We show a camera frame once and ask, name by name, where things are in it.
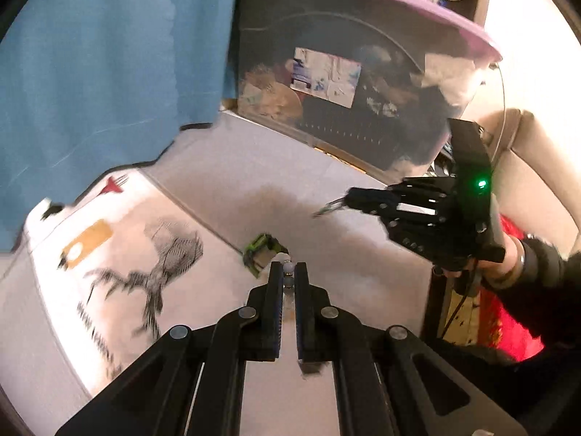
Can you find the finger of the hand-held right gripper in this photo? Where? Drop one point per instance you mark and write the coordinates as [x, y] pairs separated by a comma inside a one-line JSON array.
[[399, 195], [422, 231]]

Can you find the person's right forearm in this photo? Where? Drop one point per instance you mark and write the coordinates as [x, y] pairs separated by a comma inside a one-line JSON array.
[[549, 290]]

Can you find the white deer print table runner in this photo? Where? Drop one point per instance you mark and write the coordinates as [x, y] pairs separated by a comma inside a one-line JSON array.
[[136, 218]]

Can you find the dark storage box purple lid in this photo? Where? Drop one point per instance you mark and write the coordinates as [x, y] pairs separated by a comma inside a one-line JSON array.
[[345, 113]]

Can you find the grey table cloth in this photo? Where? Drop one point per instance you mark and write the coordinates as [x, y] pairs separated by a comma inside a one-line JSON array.
[[290, 168]]

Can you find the person's right hand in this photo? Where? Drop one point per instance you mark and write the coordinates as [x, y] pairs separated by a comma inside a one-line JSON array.
[[507, 254]]

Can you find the red patterned cloth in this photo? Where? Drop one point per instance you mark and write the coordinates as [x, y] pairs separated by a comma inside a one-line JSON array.
[[513, 327]]

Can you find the green and black watch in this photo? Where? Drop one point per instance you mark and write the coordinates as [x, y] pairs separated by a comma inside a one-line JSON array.
[[261, 247]]

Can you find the blue curtain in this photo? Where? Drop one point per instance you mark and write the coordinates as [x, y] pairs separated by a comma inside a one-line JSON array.
[[100, 77]]

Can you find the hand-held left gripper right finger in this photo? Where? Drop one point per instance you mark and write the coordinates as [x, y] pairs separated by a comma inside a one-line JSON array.
[[299, 327]]

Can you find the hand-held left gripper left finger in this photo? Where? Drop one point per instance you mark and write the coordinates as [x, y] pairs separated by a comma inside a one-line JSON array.
[[278, 327]]

